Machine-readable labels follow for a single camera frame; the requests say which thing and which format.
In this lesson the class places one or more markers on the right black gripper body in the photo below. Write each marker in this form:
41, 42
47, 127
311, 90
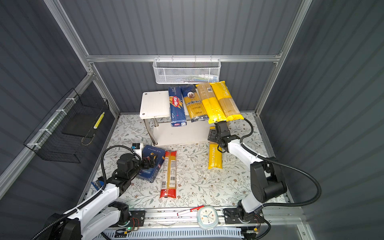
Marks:
214, 137

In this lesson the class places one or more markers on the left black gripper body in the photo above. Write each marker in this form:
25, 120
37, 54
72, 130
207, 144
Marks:
137, 166

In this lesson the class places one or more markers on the yellow Pastatime spaghetti bag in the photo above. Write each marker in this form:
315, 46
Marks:
215, 156

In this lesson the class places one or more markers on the blue rigatoni pasta box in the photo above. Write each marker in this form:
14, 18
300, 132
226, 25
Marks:
151, 171

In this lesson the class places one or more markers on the blue yellow spaghetti bag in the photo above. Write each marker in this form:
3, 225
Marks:
194, 104

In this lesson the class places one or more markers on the blue spaghetti box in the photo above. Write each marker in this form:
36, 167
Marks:
177, 112

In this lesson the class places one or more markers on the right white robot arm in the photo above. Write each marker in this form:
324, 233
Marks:
266, 176

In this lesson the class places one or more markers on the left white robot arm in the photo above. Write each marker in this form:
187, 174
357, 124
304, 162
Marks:
102, 210

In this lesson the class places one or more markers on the white two-tier shelf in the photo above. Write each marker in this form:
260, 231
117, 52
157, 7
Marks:
155, 105

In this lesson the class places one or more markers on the blue black small tool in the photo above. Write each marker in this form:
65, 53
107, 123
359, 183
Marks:
97, 184

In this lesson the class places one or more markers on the red spaghetti bag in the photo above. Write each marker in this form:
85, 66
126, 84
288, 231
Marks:
169, 182

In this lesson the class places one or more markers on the red white marker pen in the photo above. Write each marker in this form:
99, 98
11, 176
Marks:
189, 210

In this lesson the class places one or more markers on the white alarm clock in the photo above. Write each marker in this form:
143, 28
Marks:
207, 218

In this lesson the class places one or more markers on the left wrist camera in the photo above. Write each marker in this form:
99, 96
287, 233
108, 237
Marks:
137, 146

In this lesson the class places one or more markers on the black wire basket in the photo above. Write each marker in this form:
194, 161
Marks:
68, 133

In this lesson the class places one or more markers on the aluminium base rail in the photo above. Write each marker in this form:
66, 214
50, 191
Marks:
166, 224

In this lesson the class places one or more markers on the white wire mesh basket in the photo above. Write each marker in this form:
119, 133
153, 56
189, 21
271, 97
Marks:
186, 72

